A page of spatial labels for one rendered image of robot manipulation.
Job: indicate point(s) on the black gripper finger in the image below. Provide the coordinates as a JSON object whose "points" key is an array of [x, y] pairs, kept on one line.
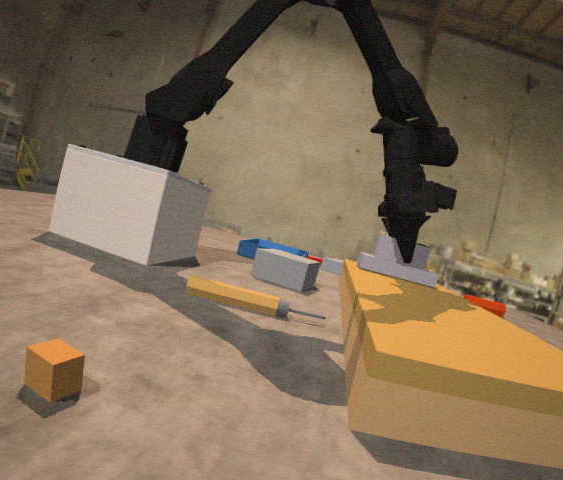
{"points": [[388, 227], [406, 232]]}

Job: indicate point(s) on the orange cube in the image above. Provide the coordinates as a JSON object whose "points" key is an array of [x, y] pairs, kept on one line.
{"points": [[53, 369]]}

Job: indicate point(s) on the blue rectangular tray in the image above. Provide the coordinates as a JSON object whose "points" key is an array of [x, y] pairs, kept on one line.
{"points": [[248, 247]]}

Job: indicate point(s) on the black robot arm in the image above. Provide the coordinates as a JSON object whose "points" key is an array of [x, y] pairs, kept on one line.
{"points": [[158, 138]]}

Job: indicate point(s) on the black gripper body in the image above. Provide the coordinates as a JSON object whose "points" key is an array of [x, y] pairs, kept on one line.
{"points": [[403, 197]]}

